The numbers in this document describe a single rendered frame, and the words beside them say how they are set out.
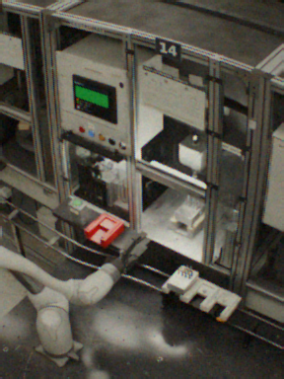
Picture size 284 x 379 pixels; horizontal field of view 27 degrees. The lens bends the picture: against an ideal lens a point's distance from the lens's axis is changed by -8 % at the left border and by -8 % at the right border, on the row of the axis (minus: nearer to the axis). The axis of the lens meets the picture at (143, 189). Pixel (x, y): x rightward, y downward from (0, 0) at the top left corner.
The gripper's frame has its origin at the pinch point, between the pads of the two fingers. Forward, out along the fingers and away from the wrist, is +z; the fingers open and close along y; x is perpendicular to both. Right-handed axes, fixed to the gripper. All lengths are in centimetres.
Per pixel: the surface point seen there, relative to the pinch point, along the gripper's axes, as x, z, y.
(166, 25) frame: 14, 40, 89
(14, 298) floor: 104, -8, -112
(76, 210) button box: 45.5, 8.0, -11.2
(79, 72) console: 48, 20, 63
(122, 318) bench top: 2.3, -14.7, -44.4
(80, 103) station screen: 46, 18, 47
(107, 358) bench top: -8, -40, -44
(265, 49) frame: -31, 46, 89
